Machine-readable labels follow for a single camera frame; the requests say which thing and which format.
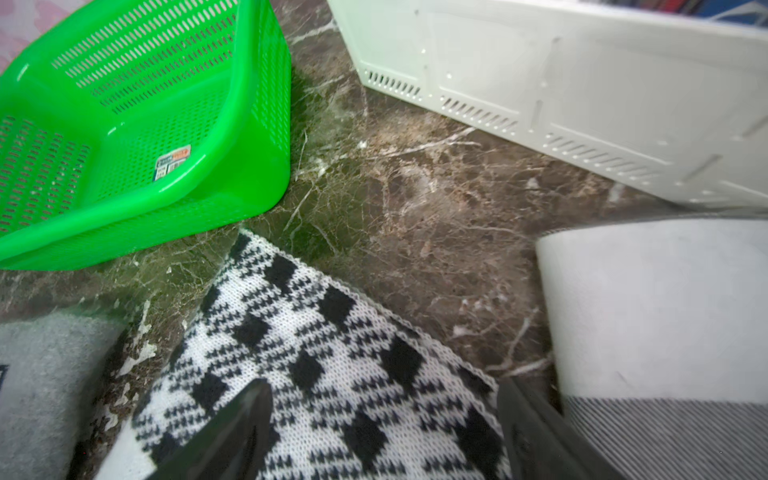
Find grey black checked scarf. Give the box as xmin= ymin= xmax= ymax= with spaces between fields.
xmin=536 ymin=218 xmax=767 ymax=479

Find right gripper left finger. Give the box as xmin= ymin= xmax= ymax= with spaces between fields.
xmin=146 ymin=377 xmax=273 ymax=479

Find green plastic basket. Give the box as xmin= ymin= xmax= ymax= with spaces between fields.
xmin=1 ymin=1 xmax=291 ymax=271

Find black white smiley scarf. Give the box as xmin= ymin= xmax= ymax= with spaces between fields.
xmin=97 ymin=230 xmax=511 ymax=479

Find white file organizer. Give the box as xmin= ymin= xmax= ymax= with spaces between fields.
xmin=330 ymin=1 xmax=767 ymax=209

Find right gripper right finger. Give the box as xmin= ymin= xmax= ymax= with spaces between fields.
xmin=497 ymin=378 xmax=623 ymax=480

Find grey fuzzy scarf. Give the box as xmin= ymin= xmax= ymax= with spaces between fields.
xmin=1 ymin=311 xmax=126 ymax=479

